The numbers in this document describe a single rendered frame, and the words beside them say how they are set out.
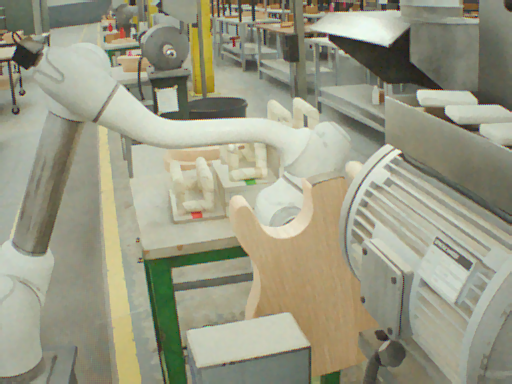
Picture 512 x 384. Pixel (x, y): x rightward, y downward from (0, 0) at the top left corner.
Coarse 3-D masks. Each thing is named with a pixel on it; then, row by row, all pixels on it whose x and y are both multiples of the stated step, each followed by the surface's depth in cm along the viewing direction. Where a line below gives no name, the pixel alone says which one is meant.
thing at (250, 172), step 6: (240, 168) 170; (246, 168) 170; (252, 168) 170; (258, 168) 170; (264, 168) 170; (234, 174) 168; (240, 174) 169; (246, 174) 169; (252, 174) 169; (258, 174) 170; (264, 174) 170; (234, 180) 170
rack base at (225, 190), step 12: (216, 168) 183; (216, 180) 182; (228, 180) 172; (240, 180) 171; (264, 180) 170; (276, 180) 170; (216, 192) 185; (228, 192) 167; (240, 192) 168; (252, 192) 169; (228, 204) 168; (252, 204) 170; (228, 216) 170
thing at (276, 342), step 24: (192, 336) 81; (216, 336) 81; (240, 336) 81; (264, 336) 80; (288, 336) 80; (192, 360) 78; (216, 360) 75; (240, 360) 76; (264, 360) 76; (288, 360) 77
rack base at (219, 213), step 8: (192, 192) 187; (200, 192) 187; (192, 200) 181; (216, 200) 180; (216, 208) 174; (176, 216) 170; (184, 216) 169; (208, 216) 169; (216, 216) 169; (224, 216) 169
